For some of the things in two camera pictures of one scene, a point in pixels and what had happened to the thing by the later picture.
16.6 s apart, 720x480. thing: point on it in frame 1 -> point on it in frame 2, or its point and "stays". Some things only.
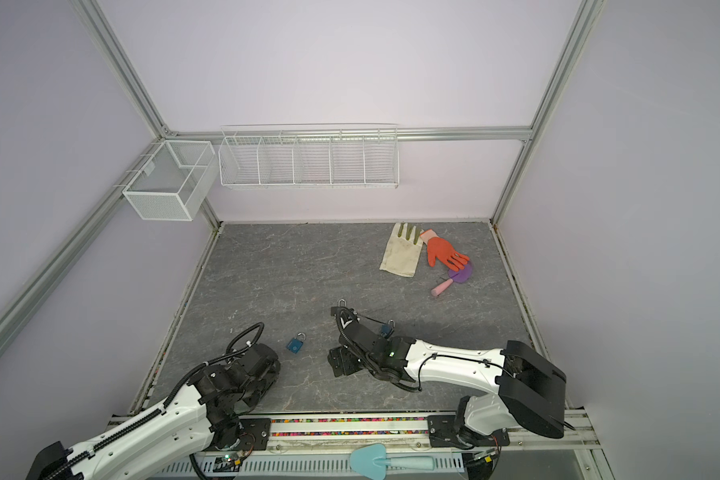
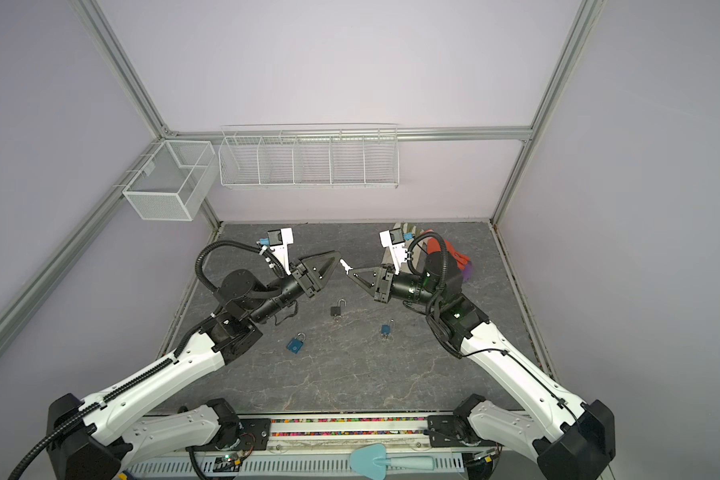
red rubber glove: (440, 248) stays
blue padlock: (295, 344) stays
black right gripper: (335, 360) -> (380, 292)
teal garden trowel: (371, 460) stays
